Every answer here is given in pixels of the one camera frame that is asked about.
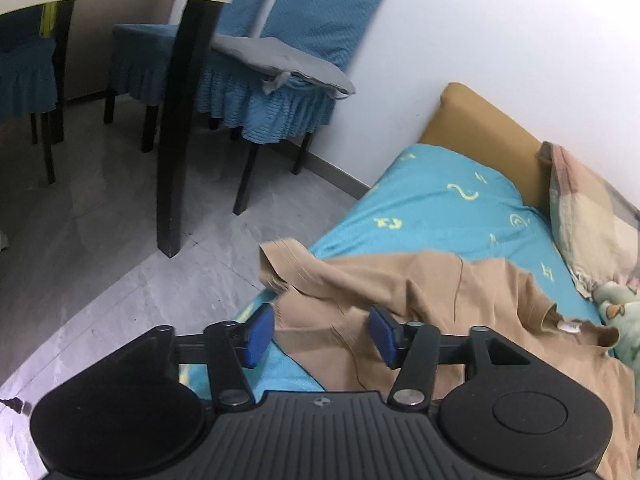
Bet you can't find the teal patterned bed sheet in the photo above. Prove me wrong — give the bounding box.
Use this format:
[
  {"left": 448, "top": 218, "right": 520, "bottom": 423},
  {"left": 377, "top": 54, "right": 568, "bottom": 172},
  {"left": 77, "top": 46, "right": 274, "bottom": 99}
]
[{"left": 175, "top": 142, "right": 617, "bottom": 402}]

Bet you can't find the yellow green object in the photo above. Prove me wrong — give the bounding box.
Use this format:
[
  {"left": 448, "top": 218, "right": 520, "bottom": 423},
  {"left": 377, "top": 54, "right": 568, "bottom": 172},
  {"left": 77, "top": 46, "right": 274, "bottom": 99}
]
[{"left": 40, "top": 2, "right": 60, "bottom": 39}]

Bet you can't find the white table with black legs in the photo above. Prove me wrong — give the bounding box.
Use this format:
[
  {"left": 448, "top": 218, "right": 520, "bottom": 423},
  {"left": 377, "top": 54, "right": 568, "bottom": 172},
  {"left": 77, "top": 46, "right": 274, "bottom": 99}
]
[{"left": 0, "top": 0, "right": 240, "bottom": 260}]

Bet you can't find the mustard yellow headboard cushion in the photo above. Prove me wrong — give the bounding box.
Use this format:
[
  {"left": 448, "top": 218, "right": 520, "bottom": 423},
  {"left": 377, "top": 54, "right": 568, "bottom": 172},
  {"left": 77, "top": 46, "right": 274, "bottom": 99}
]
[{"left": 417, "top": 81, "right": 557, "bottom": 212}]

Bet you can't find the green plush toy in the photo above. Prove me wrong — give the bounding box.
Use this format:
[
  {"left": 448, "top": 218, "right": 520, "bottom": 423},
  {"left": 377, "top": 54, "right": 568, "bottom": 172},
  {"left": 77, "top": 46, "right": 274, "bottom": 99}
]
[{"left": 592, "top": 275, "right": 640, "bottom": 367}]

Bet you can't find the grey seat cushion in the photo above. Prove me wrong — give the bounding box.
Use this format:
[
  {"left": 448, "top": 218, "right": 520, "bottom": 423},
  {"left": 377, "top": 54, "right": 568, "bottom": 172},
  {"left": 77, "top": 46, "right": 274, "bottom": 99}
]
[{"left": 210, "top": 35, "right": 356, "bottom": 101}]

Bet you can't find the patchwork pillow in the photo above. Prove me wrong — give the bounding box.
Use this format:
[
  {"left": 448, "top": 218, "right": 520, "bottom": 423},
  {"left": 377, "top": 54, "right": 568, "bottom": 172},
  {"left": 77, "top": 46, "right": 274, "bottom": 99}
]
[{"left": 537, "top": 141, "right": 640, "bottom": 302}]

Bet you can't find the blue covered chair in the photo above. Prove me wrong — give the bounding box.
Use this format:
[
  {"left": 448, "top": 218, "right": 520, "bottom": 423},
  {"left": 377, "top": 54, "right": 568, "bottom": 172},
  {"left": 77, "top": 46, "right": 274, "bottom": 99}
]
[
  {"left": 0, "top": 2, "right": 59, "bottom": 185},
  {"left": 192, "top": 0, "right": 399, "bottom": 217},
  {"left": 103, "top": 0, "right": 296, "bottom": 154}
]

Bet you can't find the tan shirt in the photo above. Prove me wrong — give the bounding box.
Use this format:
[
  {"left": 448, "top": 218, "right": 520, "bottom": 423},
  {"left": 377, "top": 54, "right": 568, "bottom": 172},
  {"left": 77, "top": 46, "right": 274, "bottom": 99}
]
[{"left": 259, "top": 239, "right": 640, "bottom": 480}]

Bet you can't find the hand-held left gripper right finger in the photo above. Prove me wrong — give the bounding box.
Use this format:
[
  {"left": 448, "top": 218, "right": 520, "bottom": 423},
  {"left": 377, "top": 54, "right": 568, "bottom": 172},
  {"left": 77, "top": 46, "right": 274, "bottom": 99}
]
[{"left": 368, "top": 304, "right": 532, "bottom": 409}]

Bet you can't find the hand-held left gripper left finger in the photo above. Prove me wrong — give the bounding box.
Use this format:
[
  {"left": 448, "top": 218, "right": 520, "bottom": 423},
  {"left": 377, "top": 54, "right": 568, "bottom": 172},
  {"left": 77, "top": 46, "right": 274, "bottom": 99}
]
[{"left": 151, "top": 304, "right": 277, "bottom": 409}]

